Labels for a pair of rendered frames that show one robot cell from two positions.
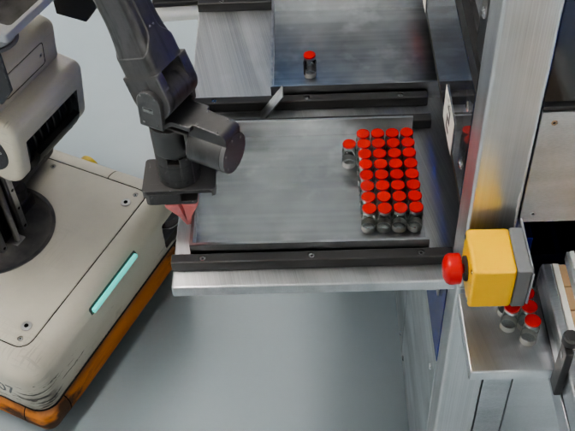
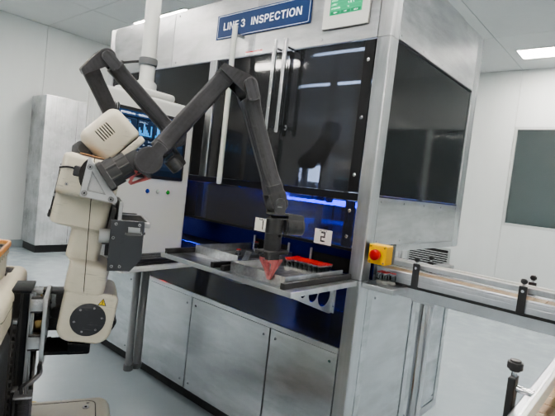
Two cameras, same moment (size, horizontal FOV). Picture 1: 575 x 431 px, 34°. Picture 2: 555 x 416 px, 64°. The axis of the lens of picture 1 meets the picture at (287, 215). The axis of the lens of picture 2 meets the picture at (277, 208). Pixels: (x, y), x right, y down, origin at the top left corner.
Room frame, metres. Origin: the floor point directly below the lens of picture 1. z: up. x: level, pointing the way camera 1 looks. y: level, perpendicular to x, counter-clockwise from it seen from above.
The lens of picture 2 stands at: (0.01, 1.29, 1.21)
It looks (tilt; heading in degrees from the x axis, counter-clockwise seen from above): 3 degrees down; 309
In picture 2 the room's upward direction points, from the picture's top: 6 degrees clockwise
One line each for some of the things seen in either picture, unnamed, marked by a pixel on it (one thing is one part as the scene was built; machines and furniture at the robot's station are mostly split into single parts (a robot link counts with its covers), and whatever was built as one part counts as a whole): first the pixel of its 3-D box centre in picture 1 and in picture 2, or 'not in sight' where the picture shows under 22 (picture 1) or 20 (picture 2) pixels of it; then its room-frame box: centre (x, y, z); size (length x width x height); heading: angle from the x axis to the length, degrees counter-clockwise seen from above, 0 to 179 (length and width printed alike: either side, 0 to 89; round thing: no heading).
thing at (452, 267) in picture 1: (457, 268); (375, 254); (0.73, -0.21, 0.99); 0.04 x 0.04 x 0.04; 88
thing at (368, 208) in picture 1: (365, 180); (302, 267); (0.98, -0.12, 0.90); 0.18 x 0.02 x 0.05; 178
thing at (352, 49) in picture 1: (368, 44); (244, 252); (1.32, -0.16, 0.90); 0.34 x 0.26 x 0.04; 88
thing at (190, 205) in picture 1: (176, 199); (268, 266); (0.92, 0.16, 0.94); 0.07 x 0.07 x 0.09; 88
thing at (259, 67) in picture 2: not in sight; (244, 118); (1.51, -0.27, 1.51); 0.47 x 0.01 x 0.59; 178
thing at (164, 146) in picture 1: (175, 133); (276, 225); (0.92, 0.14, 1.07); 0.07 x 0.06 x 0.07; 60
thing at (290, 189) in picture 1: (307, 184); (287, 270); (0.98, -0.03, 0.90); 0.34 x 0.26 x 0.04; 88
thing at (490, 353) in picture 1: (514, 333); (386, 286); (0.71, -0.30, 0.87); 0.14 x 0.13 x 0.02; 88
